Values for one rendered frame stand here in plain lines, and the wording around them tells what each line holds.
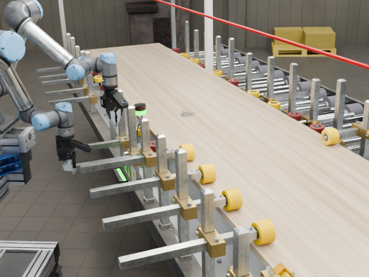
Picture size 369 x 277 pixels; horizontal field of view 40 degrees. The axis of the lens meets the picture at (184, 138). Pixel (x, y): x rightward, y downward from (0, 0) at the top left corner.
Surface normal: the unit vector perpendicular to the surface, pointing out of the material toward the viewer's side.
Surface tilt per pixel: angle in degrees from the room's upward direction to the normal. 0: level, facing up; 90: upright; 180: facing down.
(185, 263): 0
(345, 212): 0
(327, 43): 90
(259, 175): 0
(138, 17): 90
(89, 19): 90
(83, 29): 90
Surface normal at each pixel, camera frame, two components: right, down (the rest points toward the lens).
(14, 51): 0.81, 0.11
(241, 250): 0.34, 0.33
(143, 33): 0.12, 0.36
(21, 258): -0.03, -0.93
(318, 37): -0.09, 0.36
